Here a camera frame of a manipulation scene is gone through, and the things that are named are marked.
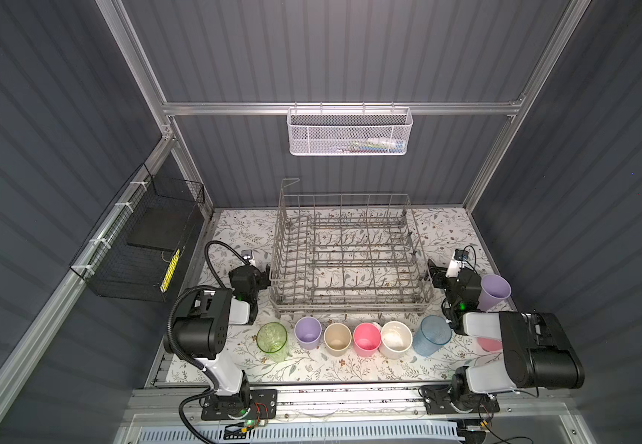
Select light purple cup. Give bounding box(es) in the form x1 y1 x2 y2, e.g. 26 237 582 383
477 275 513 312

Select blue transparent cup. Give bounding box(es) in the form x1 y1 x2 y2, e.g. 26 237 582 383
413 316 453 357

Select pink cup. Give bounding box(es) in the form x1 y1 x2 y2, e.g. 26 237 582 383
476 338 503 353
352 323 382 357

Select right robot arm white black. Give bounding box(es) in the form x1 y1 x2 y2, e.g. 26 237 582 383
426 260 585 414

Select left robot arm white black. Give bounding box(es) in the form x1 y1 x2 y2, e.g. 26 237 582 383
164 266 270 414

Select floral table mat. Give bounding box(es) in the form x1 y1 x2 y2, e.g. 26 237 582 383
213 208 500 383

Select green transparent cup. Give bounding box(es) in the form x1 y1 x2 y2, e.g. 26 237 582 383
256 322 289 363

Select purple cup in row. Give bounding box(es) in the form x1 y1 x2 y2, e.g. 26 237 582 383
294 316 323 350

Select yellow brush in basket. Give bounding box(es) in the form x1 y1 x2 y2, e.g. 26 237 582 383
159 249 180 293

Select white cup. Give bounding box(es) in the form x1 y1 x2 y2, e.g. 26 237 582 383
379 321 413 360

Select beige cup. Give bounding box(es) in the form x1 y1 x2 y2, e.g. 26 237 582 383
324 323 352 357

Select pink cup in row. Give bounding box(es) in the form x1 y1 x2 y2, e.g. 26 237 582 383
352 323 382 357

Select white ventilated front panel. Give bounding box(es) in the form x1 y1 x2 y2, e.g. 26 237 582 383
137 420 463 444

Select items in white basket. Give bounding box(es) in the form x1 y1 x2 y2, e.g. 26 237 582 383
332 138 407 155

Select grey wire dish rack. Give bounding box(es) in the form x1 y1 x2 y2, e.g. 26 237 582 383
270 179 434 316

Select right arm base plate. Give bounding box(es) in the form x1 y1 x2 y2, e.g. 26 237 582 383
418 385 500 414

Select black wire wall basket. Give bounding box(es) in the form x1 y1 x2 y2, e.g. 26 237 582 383
70 168 207 303

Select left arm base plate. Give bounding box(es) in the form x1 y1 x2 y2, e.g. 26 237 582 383
200 388 278 421

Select white mesh wall basket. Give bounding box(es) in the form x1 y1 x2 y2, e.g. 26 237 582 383
286 105 413 157

